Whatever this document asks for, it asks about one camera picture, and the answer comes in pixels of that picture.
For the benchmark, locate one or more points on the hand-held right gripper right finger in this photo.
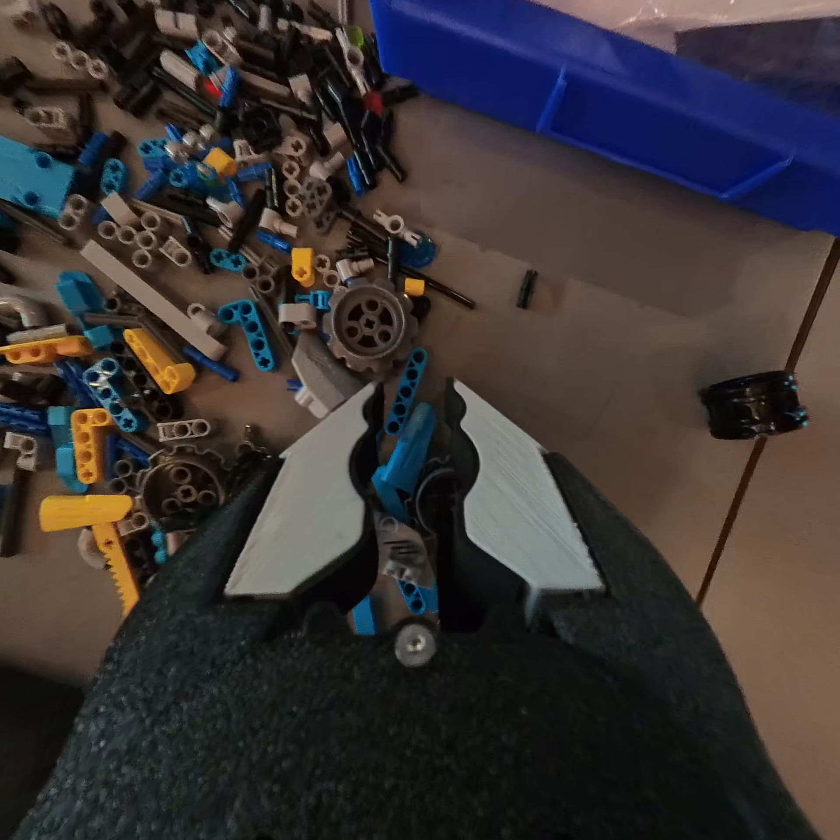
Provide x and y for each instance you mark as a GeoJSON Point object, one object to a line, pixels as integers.
{"type": "Point", "coordinates": [525, 518]}

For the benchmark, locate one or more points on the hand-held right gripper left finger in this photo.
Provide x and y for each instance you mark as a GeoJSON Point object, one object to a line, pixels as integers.
{"type": "Point", "coordinates": [302, 525]}

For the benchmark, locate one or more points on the blue cone piece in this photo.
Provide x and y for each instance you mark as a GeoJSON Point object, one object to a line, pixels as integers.
{"type": "Point", "coordinates": [407, 453]}

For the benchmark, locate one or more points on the pile of building pieces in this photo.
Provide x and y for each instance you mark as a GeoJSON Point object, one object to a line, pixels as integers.
{"type": "Point", "coordinates": [157, 361]}

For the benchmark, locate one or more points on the grey toothed wheel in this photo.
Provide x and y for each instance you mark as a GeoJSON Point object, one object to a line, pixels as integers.
{"type": "Point", "coordinates": [371, 325]}
{"type": "Point", "coordinates": [180, 482]}
{"type": "Point", "coordinates": [433, 489]}

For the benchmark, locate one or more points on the black pin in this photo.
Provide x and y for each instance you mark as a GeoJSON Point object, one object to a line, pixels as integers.
{"type": "Point", "coordinates": [527, 289]}

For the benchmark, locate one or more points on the black rubber tyre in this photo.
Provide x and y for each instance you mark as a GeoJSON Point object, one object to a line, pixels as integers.
{"type": "Point", "coordinates": [748, 403]}

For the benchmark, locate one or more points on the blue storage bin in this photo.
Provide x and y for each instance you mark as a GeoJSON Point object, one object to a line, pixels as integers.
{"type": "Point", "coordinates": [623, 111]}

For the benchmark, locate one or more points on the clear plastic bags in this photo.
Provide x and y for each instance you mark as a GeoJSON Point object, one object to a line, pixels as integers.
{"type": "Point", "coordinates": [656, 19]}

